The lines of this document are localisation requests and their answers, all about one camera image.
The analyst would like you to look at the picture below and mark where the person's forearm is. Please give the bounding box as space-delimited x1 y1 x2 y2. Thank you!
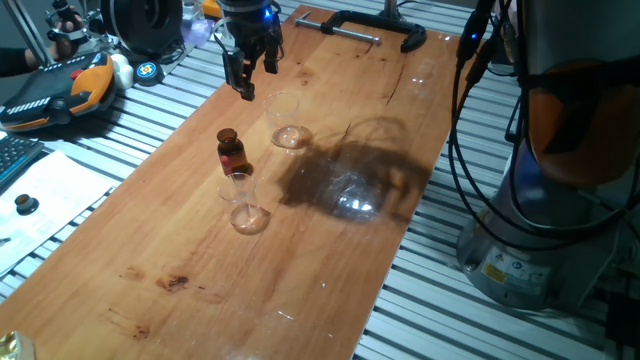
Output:
0 46 55 78

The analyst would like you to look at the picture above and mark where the clear tapered cup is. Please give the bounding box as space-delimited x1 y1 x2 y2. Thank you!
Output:
263 91 307 150

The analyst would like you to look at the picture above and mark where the black orange teach pendant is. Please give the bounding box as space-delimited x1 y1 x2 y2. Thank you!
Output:
0 51 117 133

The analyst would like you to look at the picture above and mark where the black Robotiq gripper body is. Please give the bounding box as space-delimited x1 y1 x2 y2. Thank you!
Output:
218 0 284 56

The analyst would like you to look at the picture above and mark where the glass dropper with red bulb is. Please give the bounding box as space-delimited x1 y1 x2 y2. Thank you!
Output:
220 154 249 206

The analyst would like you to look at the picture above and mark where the person's hand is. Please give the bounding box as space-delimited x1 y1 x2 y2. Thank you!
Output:
49 9 84 61

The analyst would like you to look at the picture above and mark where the grey metal frame bar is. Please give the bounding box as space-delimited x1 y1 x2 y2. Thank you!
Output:
3 0 55 67

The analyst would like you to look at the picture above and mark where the crumpled clear plastic bag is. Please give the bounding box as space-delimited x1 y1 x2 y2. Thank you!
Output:
179 17 217 49

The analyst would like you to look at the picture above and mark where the black silver handheld device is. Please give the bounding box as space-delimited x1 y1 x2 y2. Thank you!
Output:
45 0 90 45

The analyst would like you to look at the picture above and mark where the varnished wooden board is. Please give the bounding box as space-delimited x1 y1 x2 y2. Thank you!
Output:
0 4 489 360

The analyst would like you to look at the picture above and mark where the black bottle cap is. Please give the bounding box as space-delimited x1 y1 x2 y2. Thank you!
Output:
13 193 40 217

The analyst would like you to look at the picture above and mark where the amber glass bottle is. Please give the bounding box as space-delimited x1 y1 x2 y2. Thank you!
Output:
216 127 250 177

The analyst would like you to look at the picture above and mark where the black C-clamp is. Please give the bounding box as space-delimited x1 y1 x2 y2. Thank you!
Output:
293 9 429 54

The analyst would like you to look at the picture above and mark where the black round spool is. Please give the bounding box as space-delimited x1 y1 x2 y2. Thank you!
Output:
99 0 184 57

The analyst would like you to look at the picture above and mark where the white printed paper sheet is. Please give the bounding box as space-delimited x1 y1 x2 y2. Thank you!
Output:
0 149 117 279

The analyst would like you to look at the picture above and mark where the black computer keyboard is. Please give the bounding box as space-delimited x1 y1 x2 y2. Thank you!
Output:
0 134 45 190

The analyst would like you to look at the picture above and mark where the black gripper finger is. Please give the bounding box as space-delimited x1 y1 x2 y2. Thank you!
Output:
263 35 282 75
223 47 257 102

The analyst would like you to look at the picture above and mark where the clear graduated glass beaker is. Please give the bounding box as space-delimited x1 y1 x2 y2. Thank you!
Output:
217 172 272 236

